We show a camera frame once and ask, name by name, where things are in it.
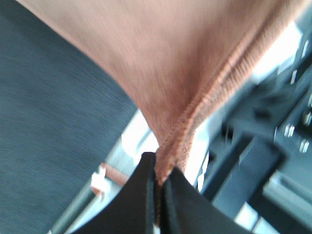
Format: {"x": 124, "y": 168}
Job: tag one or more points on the brown towel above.
{"x": 178, "y": 60}

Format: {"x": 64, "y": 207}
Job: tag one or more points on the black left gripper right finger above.
{"x": 185, "y": 211}

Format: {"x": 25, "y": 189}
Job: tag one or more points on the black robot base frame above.
{"x": 258, "y": 165}

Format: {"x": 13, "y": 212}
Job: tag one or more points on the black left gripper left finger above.
{"x": 132, "y": 210}

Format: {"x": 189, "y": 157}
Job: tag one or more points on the black table cloth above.
{"x": 60, "y": 115}

